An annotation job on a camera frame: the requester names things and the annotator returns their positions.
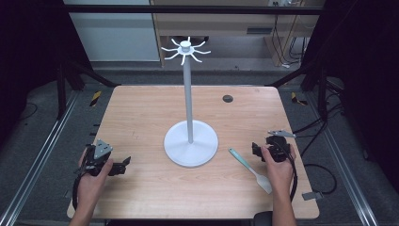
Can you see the dark round table grommet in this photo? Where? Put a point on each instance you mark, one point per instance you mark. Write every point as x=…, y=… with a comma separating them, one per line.
x=227, y=98

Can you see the grey metal bracket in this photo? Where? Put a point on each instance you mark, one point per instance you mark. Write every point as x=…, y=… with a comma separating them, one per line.
x=312, y=196

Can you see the person's left hand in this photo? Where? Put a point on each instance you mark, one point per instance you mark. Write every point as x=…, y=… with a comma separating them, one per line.
x=91, y=185

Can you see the yellow black striped tape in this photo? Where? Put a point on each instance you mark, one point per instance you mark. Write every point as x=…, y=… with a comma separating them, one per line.
x=95, y=98
x=296, y=99

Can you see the black chair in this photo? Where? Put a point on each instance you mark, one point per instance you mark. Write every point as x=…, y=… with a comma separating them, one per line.
x=263, y=218

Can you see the black metal frame strut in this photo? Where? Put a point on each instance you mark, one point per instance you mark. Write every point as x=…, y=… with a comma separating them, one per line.
x=320, y=91
x=62, y=91

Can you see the white hook rack stand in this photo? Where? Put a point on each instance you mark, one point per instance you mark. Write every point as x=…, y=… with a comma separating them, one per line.
x=190, y=141

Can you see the aluminium floor rail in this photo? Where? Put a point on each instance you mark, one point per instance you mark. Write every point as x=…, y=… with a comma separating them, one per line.
x=345, y=169
x=37, y=157

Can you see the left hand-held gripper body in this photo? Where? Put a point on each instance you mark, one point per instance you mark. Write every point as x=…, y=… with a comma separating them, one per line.
x=101, y=150

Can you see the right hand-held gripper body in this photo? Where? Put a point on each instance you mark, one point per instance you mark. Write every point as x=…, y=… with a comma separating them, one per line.
x=277, y=147

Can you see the white cabinet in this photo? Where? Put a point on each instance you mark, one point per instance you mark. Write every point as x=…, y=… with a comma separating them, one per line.
x=116, y=34

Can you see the wooden background desk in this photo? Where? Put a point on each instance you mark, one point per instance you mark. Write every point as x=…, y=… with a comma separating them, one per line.
x=216, y=25

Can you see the person's right hand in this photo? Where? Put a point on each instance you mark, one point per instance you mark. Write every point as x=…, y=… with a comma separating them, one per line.
x=279, y=175

